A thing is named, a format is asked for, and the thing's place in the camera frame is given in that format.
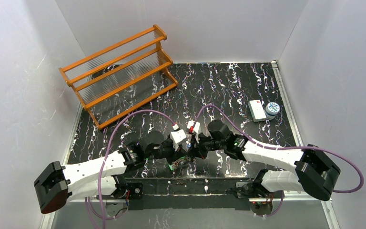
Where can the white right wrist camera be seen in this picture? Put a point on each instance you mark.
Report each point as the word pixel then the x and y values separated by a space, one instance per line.
pixel 193 128

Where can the white green small box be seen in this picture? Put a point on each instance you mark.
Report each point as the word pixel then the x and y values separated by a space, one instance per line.
pixel 257 110

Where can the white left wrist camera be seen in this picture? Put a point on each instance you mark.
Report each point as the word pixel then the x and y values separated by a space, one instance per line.
pixel 178 136

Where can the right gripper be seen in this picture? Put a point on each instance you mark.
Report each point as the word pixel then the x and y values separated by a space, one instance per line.
pixel 196 149

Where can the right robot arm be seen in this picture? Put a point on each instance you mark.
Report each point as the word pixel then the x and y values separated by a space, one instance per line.
pixel 304 170

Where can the blue white round tin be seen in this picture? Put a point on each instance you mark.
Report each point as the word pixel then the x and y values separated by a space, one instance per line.
pixel 271 110

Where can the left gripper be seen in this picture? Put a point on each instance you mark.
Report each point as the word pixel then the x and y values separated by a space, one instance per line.
pixel 175 152

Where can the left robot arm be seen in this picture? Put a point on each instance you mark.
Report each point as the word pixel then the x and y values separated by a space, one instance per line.
pixel 58 184

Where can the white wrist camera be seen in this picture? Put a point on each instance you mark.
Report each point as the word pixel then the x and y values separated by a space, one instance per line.
pixel 178 136
pixel 193 128

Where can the orange wooden shelf rack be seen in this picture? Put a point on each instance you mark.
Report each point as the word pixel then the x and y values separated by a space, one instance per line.
pixel 122 77

